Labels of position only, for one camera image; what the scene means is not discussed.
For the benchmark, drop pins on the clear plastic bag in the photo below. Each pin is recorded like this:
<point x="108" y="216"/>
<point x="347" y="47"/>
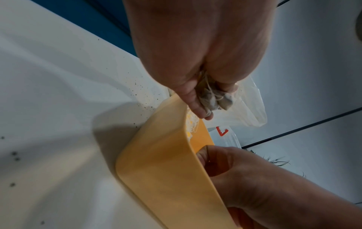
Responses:
<point x="249" y="109"/>

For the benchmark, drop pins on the clear box with red latches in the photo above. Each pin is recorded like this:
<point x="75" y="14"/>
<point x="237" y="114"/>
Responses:
<point x="229" y="139"/>

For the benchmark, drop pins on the row of tea bags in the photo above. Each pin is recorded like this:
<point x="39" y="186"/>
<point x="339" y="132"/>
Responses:
<point x="192" y="125"/>

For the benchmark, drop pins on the person's left hand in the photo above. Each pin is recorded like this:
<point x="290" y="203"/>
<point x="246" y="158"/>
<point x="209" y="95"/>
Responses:
<point x="198" y="33"/>

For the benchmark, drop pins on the green leafy plant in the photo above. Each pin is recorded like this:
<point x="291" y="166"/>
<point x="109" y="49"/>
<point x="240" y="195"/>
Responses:
<point x="275" y="161"/>

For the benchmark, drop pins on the person's right hand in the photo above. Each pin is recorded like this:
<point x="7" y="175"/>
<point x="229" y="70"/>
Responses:
<point x="268" y="190"/>

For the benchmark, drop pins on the blue sofa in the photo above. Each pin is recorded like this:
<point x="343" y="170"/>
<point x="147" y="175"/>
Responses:
<point x="99" y="17"/>

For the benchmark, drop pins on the bunch of tea bags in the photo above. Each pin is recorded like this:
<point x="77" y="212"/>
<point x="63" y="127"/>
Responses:
<point x="215" y="100"/>

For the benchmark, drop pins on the yellow tray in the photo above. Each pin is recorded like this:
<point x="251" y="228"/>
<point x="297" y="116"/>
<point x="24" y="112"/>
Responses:
<point x="158" y="167"/>

